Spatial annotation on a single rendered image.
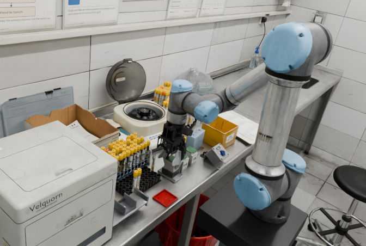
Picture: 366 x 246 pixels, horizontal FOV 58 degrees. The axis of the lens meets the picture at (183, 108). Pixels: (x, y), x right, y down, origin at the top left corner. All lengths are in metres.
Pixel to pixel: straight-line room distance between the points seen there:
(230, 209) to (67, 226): 0.54
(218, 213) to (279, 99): 0.46
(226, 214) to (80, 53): 0.92
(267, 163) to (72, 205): 0.52
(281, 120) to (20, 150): 0.68
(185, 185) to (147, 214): 0.22
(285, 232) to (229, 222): 0.19
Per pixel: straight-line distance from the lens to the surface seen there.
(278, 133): 0.91
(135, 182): 1.21
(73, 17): 1.46
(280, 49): 0.83
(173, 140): 1.22
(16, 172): 0.88
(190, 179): 1.37
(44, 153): 0.93
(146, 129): 1.46
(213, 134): 1.58
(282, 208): 1.18
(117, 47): 1.67
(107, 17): 1.58
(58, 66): 1.49
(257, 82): 1.07
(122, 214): 1.13
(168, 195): 1.27
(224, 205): 1.18
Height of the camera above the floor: 1.70
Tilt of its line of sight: 25 degrees down
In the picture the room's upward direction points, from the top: 10 degrees clockwise
